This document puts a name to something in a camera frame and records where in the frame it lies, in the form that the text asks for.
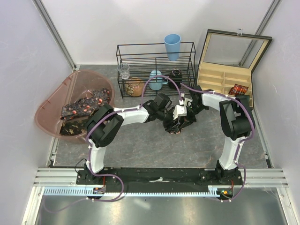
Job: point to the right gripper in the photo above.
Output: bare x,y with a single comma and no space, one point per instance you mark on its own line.
191,119

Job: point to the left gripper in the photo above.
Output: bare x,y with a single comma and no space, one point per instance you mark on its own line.
168,126

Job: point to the black floral rose tie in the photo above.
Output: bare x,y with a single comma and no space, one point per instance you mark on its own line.
176,126

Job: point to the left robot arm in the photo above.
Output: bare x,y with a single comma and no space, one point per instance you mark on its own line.
104,125

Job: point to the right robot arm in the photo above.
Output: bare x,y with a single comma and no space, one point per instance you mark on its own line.
236,118

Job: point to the black cup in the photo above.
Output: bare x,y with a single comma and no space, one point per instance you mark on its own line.
176,76

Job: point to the rolled red patterned tie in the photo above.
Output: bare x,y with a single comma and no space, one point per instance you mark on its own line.
238,90

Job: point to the light blue mug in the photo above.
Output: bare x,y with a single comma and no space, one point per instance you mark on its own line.
158,82

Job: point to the rolled dark green tie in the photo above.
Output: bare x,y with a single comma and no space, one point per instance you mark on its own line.
243,97

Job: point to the wooden tie storage box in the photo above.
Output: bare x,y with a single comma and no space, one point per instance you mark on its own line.
229,59

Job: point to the brown ceramic bowl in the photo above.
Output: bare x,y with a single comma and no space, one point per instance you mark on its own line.
134,86

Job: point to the tall blue plastic cup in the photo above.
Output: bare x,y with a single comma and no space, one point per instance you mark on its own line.
172,46

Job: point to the clear drinking glass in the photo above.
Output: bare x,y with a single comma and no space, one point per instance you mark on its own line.
123,70

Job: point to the dark floral tie in basket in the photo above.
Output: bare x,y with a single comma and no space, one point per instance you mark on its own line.
86,106

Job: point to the brown paisley tie in basket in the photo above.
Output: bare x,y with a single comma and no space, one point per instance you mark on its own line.
72,128

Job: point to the pink plastic basket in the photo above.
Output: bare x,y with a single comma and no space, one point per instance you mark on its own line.
75,86

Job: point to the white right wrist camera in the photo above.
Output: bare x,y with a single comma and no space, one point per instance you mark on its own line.
188,102

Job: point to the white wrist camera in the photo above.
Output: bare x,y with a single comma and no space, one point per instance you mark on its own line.
188,102
180,110

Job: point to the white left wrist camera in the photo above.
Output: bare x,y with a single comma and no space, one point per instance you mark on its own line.
180,110

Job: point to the black wire rack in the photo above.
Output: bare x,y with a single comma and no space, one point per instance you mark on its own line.
147,59

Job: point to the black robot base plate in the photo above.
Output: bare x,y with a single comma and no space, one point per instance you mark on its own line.
159,180

